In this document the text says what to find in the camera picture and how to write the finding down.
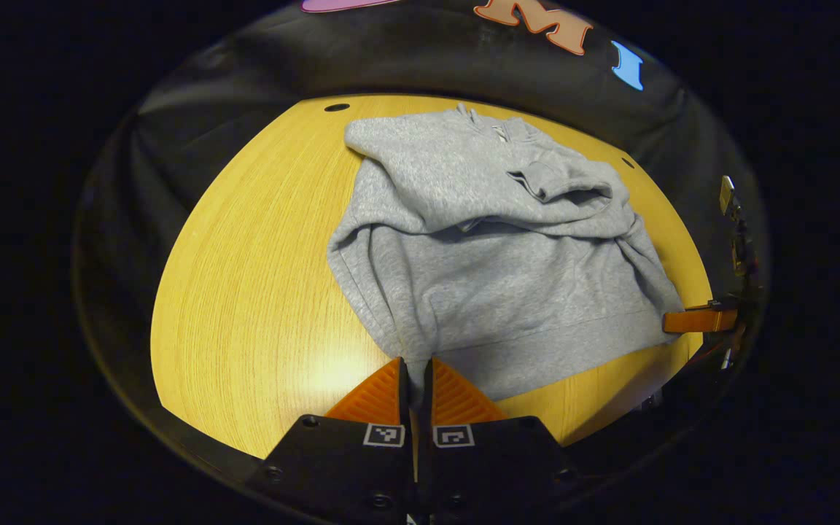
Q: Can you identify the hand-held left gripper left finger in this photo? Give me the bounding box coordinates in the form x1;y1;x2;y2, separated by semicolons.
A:
244;357;416;525

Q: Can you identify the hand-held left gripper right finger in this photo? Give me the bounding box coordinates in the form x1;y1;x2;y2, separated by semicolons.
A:
419;357;583;525

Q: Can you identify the black backdrop cloth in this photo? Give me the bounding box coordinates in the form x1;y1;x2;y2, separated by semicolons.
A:
74;0;769;467

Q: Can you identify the grey sweatshirt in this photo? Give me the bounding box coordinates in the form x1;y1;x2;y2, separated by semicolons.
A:
327;104;685;402

